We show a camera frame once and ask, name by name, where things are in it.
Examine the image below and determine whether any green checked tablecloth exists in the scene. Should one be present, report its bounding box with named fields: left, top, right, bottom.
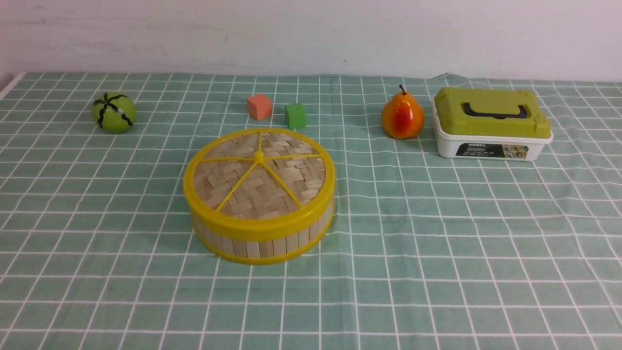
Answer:
left=0, top=72, right=622, bottom=350

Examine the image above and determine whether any yellow rimmed bamboo steamer lid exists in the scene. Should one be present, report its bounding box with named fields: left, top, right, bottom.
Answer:
left=184, top=128, right=336, bottom=241

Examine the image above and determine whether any green lidded white toolbox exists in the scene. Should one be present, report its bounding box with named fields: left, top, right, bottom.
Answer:
left=432, top=87, right=553, bottom=162

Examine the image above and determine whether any orange yellow toy pear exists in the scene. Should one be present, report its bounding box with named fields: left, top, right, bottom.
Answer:
left=380, top=84, right=426, bottom=140

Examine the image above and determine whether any orange foam cube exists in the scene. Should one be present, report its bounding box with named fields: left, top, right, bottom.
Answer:
left=247, top=93, right=273, bottom=121

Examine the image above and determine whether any green toy watermelon ball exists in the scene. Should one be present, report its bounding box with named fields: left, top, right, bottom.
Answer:
left=91, top=92, right=137, bottom=134

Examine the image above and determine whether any bamboo steamer basket yellow rim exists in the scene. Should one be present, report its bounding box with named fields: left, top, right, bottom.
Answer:
left=190, top=201, right=335, bottom=264

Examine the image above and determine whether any green foam cube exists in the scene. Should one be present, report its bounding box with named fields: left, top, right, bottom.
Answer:
left=285, top=103, right=307, bottom=129

